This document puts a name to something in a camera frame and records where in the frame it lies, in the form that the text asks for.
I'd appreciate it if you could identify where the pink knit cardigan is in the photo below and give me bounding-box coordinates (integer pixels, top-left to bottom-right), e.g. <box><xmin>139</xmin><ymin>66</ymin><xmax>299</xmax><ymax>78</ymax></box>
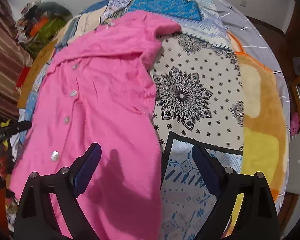
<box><xmin>10</xmin><ymin>10</ymin><xmax>181</xmax><ymax>239</ymax></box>

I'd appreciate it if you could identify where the red box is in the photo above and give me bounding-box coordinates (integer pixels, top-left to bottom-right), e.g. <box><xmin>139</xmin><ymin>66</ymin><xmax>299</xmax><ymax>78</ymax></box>
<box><xmin>15</xmin><ymin>67</ymin><xmax>31</xmax><ymax>94</ymax></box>

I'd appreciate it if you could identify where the orange yellow fleece blanket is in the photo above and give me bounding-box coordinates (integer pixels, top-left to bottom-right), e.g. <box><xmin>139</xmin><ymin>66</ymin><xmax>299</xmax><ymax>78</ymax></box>
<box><xmin>225</xmin><ymin>31</ymin><xmax>289</xmax><ymax>238</ymax></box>

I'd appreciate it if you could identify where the striped brown curtain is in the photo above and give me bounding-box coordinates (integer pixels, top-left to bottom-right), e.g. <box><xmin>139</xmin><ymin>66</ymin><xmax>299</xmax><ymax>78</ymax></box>
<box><xmin>0</xmin><ymin>0</ymin><xmax>32</xmax><ymax>120</ymax></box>

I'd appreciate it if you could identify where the green storage bag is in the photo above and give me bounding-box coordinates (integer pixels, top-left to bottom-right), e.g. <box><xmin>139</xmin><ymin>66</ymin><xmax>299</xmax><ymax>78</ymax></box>
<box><xmin>25</xmin><ymin>17</ymin><xmax>66</xmax><ymax>58</ymax></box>

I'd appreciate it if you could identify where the orange box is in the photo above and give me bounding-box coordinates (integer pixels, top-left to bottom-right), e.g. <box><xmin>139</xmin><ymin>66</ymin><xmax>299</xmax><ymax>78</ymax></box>
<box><xmin>30</xmin><ymin>17</ymin><xmax>49</xmax><ymax>37</ymax></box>

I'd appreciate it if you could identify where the grey plush toy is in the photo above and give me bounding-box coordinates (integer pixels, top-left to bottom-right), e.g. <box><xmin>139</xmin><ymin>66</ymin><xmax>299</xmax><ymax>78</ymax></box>
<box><xmin>40</xmin><ymin>2</ymin><xmax>72</xmax><ymax>21</ymax></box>

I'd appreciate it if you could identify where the patchwork patterned bed cover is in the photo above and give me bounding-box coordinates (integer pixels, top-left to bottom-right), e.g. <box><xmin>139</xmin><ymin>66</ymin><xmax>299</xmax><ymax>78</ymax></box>
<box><xmin>29</xmin><ymin>0</ymin><xmax>243</xmax><ymax>239</ymax></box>

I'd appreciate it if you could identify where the grey striped bed sheet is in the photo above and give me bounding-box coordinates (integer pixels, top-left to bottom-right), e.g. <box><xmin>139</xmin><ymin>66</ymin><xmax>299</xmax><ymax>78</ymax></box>
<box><xmin>210</xmin><ymin>0</ymin><xmax>291</xmax><ymax>205</ymax></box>

